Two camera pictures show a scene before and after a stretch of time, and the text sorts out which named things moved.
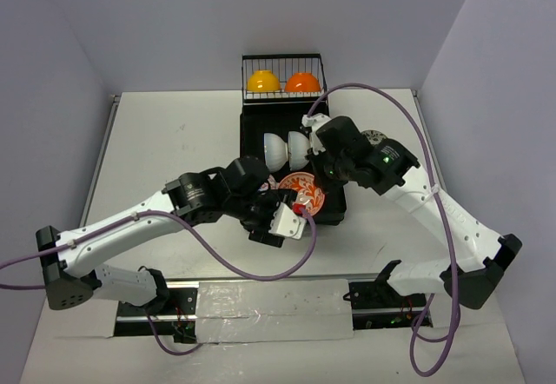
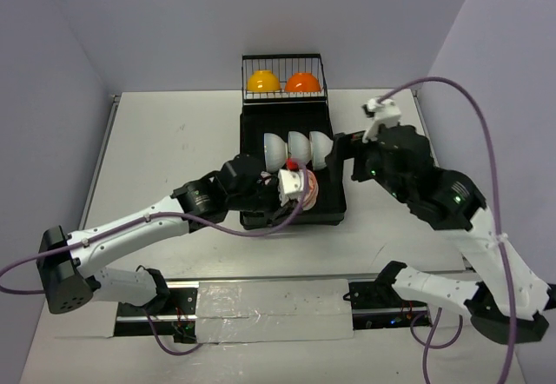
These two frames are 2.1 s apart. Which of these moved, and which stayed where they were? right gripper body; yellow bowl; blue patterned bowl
Moved: right gripper body
Stayed: blue patterned bowl; yellow bowl
